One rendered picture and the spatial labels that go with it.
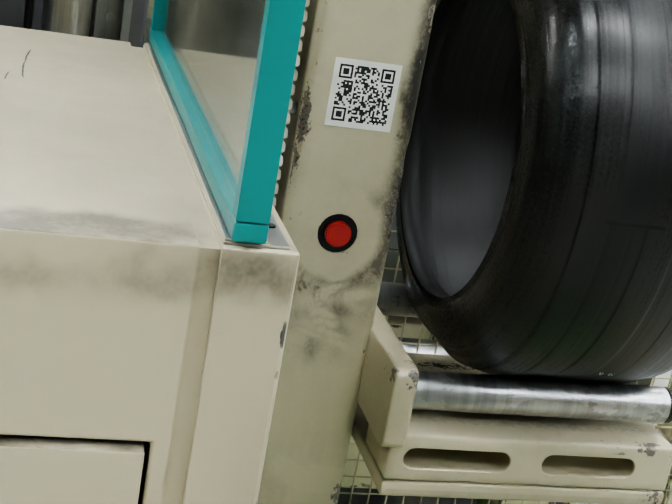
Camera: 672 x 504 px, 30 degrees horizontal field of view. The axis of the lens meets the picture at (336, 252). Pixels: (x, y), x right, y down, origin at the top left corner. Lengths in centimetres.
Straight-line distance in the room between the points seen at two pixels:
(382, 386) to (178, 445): 71
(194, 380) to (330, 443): 82
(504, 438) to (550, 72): 43
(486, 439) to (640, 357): 20
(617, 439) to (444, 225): 41
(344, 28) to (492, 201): 52
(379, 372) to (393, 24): 39
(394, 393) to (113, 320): 73
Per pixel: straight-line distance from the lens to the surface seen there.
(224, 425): 71
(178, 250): 67
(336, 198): 139
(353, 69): 136
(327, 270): 142
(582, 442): 151
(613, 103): 128
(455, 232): 175
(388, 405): 139
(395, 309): 169
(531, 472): 150
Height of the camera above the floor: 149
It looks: 18 degrees down
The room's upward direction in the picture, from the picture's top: 10 degrees clockwise
